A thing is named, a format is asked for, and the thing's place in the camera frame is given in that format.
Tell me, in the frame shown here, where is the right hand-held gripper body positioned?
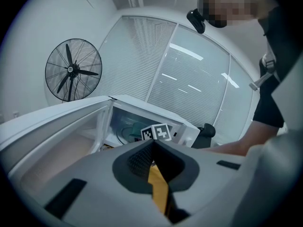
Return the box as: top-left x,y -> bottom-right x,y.
141,123 -> 173,141

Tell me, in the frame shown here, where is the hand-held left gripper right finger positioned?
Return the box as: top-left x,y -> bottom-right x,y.
152,139 -> 249,227

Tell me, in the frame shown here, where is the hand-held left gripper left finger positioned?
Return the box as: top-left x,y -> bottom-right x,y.
9,139 -> 171,227

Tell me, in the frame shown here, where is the white microwave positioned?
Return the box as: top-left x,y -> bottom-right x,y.
0,94 -> 202,182

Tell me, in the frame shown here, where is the person's right forearm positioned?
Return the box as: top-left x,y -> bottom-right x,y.
207,119 -> 285,156

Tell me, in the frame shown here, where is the black standing fan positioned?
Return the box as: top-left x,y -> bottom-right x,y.
45,38 -> 103,103

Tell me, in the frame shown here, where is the person's head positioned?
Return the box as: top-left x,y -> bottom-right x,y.
197,0 -> 277,29

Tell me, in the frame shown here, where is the black head camera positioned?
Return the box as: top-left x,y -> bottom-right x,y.
186,8 -> 207,35

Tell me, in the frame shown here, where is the white webbing strap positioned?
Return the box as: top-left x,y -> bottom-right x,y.
248,52 -> 277,91

